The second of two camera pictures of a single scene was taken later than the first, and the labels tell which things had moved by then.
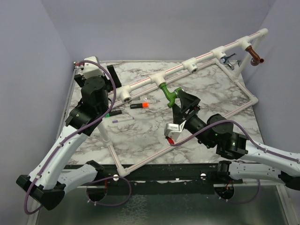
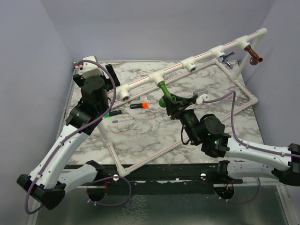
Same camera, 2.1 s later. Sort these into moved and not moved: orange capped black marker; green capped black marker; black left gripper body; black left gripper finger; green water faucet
Moved: green water faucet
Not moved: black left gripper body; orange capped black marker; black left gripper finger; green capped black marker
